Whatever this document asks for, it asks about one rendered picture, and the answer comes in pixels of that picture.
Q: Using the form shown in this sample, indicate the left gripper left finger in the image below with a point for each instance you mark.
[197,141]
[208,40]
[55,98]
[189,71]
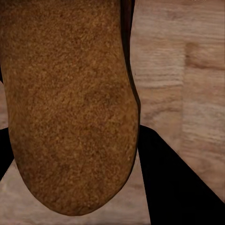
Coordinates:
[6,154]

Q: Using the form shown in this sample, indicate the sandal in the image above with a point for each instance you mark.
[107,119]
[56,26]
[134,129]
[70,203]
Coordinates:
[73,108]

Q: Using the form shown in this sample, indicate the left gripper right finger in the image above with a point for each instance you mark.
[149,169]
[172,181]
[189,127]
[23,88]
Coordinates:
[175,194]

